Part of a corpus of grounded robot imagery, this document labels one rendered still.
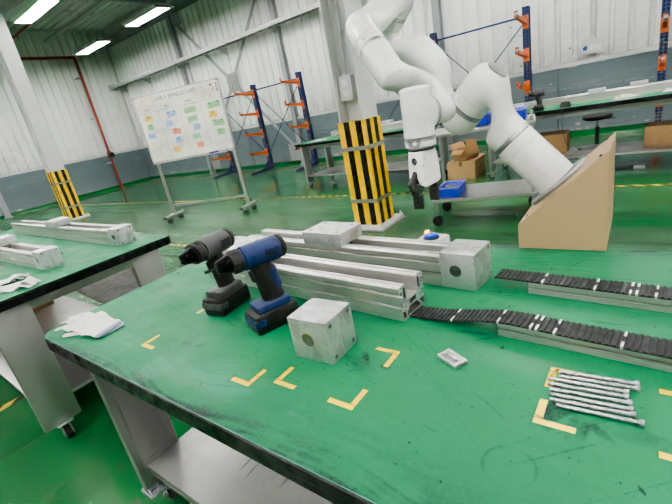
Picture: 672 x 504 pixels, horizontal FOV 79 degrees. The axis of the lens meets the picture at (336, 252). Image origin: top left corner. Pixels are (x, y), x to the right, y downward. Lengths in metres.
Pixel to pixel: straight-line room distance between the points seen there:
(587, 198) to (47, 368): 2.24
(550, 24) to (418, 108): 7.44
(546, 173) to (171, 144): 6.10
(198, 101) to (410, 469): 6.19
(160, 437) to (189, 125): 5.45
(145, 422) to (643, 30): 8.12
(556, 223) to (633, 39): 7.25
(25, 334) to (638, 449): 2.18
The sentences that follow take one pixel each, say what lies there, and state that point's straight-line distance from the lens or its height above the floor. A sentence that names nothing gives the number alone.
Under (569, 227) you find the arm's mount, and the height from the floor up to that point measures 0.84.
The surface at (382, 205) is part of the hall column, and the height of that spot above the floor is 0.22.
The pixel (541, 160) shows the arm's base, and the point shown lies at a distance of 1.35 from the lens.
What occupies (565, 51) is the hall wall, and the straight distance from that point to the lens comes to 8.48.
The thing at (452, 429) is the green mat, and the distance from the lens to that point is 0.69.
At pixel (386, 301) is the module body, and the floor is 0.83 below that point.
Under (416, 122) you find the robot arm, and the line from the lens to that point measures 1.15.
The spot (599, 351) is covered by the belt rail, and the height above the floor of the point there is 0.79.
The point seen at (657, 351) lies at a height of 0.81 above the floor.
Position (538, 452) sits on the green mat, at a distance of 0.67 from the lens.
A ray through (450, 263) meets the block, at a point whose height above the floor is 0.85.
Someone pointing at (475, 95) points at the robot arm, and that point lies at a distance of 1.35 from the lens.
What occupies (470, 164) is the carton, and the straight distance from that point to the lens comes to 5.97.
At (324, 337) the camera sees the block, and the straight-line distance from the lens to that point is 0.82.
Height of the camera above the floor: 1.26
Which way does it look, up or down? 19 degrees down
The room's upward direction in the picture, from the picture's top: 11 degrees counter-clockwise
